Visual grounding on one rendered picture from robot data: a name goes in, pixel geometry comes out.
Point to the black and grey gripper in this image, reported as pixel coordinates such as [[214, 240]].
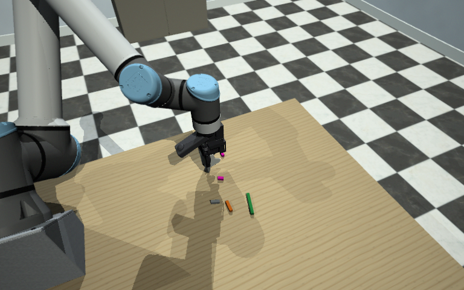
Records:
[[212, 146]]

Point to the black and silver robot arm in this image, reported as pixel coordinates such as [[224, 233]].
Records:
[[42, 149]]

